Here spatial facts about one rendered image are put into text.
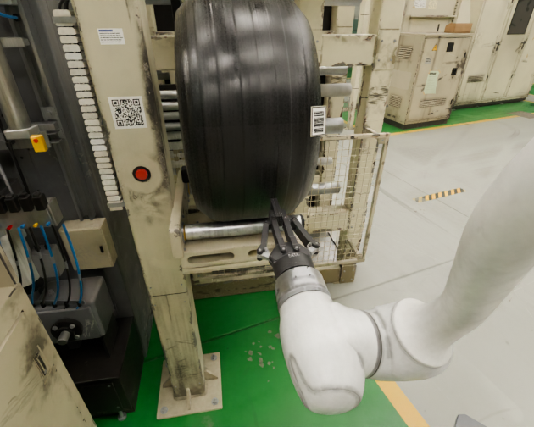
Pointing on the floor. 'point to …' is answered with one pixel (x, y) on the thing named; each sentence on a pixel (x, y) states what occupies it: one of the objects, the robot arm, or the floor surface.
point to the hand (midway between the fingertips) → (275, 212)
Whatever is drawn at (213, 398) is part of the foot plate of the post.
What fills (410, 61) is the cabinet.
